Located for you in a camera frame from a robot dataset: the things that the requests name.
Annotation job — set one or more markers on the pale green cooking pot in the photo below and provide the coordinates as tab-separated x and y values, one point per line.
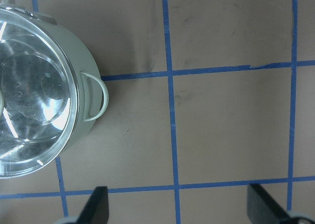
92	92

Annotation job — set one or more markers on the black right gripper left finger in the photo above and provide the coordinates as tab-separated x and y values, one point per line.
96	210

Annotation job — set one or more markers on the glass pot lid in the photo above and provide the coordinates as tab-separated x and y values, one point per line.
38	96

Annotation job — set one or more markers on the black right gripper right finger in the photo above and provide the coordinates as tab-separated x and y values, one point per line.
263	209

